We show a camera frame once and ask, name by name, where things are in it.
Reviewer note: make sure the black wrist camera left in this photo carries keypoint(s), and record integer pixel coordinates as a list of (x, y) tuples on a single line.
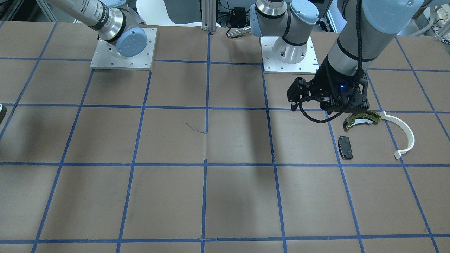
[(299, 88)]

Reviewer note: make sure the curved brass brake shoe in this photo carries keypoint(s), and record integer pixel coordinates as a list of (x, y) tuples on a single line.
[(368, 117)]

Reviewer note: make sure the black flat brake pad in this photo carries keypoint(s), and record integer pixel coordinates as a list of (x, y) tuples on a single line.
[(345, 148)]

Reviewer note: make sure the loose thin thread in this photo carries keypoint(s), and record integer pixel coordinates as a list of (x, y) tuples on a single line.
[(195, 128)]

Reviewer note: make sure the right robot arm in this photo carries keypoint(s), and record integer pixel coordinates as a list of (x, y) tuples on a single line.
[(114, 20)]

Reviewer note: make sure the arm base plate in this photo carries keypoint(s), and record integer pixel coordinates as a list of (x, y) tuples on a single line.
[(132, 51), (281, 58)]

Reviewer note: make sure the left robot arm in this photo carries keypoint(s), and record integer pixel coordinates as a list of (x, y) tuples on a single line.
[(370, 25)]

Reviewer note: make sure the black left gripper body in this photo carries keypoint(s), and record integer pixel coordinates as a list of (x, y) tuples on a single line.
[(326, 81)]

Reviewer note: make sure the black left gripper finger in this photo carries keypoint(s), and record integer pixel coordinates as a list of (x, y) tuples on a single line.
[(355, 119)]

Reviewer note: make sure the white curved plastic part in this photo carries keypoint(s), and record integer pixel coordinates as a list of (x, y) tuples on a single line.
[(405, 128)]

